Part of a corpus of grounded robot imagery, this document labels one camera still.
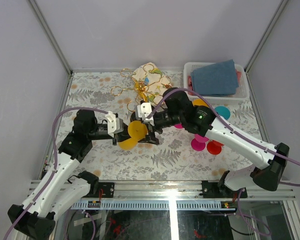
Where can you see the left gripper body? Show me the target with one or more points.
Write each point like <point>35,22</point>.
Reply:
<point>118,138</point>

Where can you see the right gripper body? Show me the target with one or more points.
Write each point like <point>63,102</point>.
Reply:
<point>160,120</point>

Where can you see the yellow wine glass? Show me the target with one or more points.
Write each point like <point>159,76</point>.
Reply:
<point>137,131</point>
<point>200,102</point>

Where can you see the magenta wine glass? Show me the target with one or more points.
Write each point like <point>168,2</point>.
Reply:
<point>178,126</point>
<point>199,142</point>

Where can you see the gold wine glass rack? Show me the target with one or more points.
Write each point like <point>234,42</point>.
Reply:
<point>116,91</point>

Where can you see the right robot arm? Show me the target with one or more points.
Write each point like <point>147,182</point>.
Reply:
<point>268,160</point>

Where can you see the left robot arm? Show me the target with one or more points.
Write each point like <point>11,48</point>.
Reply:
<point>38,214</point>

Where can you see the teal wine glass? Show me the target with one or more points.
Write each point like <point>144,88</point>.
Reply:
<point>223,111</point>

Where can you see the red wine glass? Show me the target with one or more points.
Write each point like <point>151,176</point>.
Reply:
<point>214,147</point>

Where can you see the dinosaur print cloth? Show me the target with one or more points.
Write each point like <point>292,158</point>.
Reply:
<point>152,83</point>

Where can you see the pink folded cloth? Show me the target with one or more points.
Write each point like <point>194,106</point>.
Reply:
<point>189,82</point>

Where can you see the blue folded towel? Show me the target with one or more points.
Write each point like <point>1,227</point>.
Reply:
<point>215,79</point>

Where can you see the white plastic basket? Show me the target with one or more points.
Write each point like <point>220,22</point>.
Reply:
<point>242,92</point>

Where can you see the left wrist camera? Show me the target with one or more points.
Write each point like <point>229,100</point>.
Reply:
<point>115,124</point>

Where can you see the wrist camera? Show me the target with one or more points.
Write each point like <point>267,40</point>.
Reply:
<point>143,111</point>
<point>115,124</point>

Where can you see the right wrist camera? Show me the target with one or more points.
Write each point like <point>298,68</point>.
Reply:
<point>143,111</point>

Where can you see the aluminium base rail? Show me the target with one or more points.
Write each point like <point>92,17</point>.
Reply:
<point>184,190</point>

